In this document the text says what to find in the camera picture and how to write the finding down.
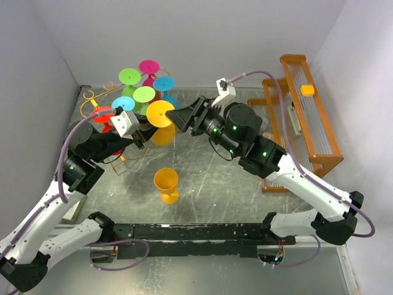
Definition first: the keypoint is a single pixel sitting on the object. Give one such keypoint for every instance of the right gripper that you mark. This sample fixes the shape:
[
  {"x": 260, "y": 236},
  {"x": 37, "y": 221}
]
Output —
[{"x": 203, "y": 109}]

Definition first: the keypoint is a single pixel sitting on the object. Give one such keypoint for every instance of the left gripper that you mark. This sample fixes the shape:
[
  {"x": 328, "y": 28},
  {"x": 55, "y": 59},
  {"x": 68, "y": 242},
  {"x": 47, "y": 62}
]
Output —
[{"x": 139, "y": 135}]

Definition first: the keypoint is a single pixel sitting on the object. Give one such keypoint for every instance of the orange wine glass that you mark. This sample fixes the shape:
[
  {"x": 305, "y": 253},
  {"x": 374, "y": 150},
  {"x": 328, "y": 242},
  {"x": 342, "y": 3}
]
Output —
[
  {"x": 156, "y": 115},
  {"x": 166, "y": 180}
]

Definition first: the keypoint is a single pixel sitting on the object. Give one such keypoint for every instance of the light blue wine glass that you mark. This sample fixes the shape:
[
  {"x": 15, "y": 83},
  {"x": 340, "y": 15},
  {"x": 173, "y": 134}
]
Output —
[{"x": 127, "y": 103}]

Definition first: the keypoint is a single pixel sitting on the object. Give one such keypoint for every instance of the green wine glass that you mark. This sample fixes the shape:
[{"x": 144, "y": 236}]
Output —
[
  {"x": 142, "y": 97},
  {"x": 129, "y": 77}
]

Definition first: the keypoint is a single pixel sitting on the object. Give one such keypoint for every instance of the red wine glass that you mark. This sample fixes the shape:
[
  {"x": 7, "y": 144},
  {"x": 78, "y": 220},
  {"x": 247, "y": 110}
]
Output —
[{"x": 108, "y": 128}]

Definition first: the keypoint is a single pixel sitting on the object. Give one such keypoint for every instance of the dark blue wine glass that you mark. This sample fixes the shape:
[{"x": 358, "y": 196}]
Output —
[{"x": 165, "y": 84}]

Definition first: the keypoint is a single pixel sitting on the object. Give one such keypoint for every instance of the magenta wine glass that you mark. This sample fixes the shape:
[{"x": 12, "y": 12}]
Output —
[{"x": 150, "y": 68}]

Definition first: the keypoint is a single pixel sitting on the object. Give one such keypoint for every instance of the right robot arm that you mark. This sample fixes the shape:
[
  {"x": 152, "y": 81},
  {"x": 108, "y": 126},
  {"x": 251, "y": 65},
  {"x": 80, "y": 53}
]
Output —
[{"x": 236, "y": 129}]

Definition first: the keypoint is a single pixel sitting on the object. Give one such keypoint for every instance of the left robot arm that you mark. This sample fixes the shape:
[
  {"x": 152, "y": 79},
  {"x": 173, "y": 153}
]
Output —
[{"x": 28, "y": 252}]

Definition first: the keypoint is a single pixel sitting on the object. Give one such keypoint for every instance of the white item on rack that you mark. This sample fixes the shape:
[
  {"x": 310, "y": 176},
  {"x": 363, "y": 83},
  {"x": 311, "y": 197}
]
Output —
[{"x": 294, "y": 119}]

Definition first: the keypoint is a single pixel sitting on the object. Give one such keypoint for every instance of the orange wooden tiered rack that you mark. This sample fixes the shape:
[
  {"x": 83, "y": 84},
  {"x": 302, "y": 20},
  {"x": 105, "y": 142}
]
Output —
[{"x": 316, "y": 149}]

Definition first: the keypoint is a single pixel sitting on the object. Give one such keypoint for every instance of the white box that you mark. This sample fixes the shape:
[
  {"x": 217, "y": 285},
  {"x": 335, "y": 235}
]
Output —
[{"x": 72, "y": 214}]

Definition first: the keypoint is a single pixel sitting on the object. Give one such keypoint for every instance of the yellow cube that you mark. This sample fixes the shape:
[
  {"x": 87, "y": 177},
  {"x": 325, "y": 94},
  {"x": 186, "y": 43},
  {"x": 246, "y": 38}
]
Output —
[{"x": 307, "y": 90}]

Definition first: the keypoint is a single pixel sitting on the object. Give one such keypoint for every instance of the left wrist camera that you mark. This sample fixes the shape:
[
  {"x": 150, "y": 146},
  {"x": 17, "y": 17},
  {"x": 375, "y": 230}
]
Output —
[{"x": 126, "y": 123}]

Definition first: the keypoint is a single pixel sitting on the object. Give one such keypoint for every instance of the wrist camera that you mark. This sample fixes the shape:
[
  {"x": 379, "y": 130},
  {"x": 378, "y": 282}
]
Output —
[
  {"x": 226, "y": 91},
  {"x": 126, "y": 123}
]

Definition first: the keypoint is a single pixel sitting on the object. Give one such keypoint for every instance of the gold wire glass rack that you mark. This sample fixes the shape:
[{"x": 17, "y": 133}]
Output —
[{"x": 109, "y": 87}]

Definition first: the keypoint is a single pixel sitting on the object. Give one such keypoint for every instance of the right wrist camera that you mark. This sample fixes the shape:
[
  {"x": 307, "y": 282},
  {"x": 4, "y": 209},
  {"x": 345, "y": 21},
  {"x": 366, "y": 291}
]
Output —
[{"x": 226, "y": 91}]

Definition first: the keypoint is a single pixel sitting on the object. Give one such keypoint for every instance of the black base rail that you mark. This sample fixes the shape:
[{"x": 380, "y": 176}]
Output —
[{"x": 182, "y": 240}]

